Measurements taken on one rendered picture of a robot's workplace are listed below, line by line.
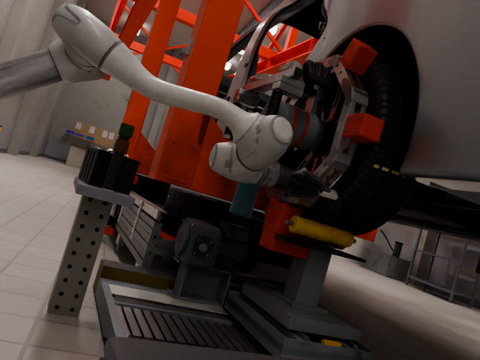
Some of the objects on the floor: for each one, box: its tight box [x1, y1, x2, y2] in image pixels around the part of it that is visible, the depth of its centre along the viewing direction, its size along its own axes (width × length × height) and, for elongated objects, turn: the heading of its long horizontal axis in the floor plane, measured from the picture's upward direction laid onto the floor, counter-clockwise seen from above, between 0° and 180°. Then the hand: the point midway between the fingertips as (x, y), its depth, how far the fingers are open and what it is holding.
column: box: [47, 195, 113, 318], centre depth 149 cm, size 10×10×42 cm
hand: (327, 193), depth 139 cm, fingers closed, pressing on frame
